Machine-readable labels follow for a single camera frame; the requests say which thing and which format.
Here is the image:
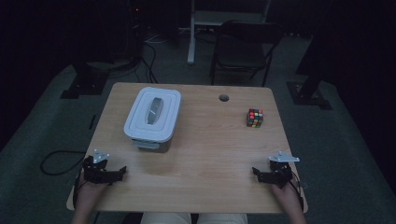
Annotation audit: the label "multicoloured puzzle cube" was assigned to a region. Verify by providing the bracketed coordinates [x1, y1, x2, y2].
[246, 107, 264, 129]

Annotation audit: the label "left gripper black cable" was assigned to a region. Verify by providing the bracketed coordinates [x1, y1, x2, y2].
[72, 172, 88, 210]

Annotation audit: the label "white metal desk frame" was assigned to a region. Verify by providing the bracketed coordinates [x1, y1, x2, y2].
[186, 0, 273, 65]

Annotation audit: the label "dark equipment cabinet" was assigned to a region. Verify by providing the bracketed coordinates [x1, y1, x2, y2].
[123, 0, 148, 64]

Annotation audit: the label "person's left hand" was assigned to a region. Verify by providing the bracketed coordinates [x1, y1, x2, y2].
[74, 179, 110, 213]

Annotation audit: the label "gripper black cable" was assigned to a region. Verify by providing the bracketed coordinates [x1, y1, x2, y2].
[72, 172, 88, 210]
[288, 172, 305, 211]

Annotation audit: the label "translucent grey storage box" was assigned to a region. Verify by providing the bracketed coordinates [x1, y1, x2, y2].
[130, 136, 174, 154]

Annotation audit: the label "black looped floor cable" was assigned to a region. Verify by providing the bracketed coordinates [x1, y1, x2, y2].
[39, 149, 87, 176]

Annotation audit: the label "person's right hand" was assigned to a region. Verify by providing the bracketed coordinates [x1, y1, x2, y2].
[270, 176, 302, 204]

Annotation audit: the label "black floor cables bundle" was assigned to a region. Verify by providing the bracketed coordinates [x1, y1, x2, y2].
[134, 40, 159, 84]

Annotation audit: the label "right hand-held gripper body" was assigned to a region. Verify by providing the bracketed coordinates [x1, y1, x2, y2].
[263, 151, 301, 189]

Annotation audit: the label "person's left leg, beige pants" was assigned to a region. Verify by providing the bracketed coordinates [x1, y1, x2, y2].
[139, 212, 192, 224]

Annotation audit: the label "black stand with flat base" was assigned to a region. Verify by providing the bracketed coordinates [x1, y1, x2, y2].
[60, 60, 110, 101]
[286, 0, 333, 111]

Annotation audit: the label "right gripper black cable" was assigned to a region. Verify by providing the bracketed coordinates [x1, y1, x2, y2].
[288, 172, 305, 211]

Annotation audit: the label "person's leg, beige pants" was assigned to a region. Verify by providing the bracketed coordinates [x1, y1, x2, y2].
[139, 212, 192, 224]
[197, 212, 248, 224]

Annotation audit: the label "black folding chair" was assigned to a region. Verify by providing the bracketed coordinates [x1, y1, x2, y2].
[208, 20, 285, 88]

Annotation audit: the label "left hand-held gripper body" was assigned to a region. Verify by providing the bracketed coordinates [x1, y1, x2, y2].
[81, 148, 123, 187]

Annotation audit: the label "person's right leg, beige pants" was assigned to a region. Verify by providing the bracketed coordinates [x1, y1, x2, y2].
[197, 212, 248, 224]

